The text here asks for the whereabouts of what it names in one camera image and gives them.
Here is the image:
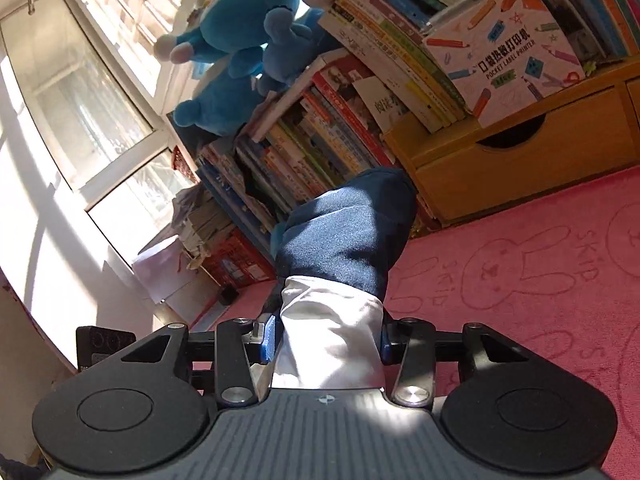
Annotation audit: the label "blue cat plush toy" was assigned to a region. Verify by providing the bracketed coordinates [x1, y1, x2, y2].
[154, 0, 332, 92]

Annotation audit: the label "white box with pencil print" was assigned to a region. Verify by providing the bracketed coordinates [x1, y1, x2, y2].
[422, 0, 587, 129]

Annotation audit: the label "red plastic crate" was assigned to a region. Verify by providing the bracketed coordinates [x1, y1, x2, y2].
[202, 230, 277, 289]

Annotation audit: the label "wooden drawer shelf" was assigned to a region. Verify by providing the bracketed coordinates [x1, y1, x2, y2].
[382, 57, 640, 227]

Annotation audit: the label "black perforated box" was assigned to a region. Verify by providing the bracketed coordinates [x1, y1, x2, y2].
[75, 326, 137, 372]

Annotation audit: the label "stack of papers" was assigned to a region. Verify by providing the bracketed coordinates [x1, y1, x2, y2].
[172, 185, 237, 262]

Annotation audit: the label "blue bear plush toy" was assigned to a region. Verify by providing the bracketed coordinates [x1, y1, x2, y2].
[172, 66, 272, 139]

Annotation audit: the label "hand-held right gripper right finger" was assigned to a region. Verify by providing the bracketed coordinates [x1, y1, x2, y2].
[379, 316, 531, 408]

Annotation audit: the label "row of colourful picture books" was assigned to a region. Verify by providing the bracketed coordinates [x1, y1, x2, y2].
[195, 52, 402, 267]

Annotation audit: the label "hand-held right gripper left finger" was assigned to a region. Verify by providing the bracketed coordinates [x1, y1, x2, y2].
[120, 313, 277, 408]

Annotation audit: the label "row of pink and blue books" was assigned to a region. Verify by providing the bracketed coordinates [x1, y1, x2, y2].
[530, 0, 640, 62]

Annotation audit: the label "white framed window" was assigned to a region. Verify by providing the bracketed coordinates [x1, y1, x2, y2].
[0, 0, 301, 221]

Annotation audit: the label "navy and white jacket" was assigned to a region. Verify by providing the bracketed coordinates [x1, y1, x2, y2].
[247, 167, 419, 394]

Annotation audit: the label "row of thin books in rack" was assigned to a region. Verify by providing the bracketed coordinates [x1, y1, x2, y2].
[317, 0, 551, 134]

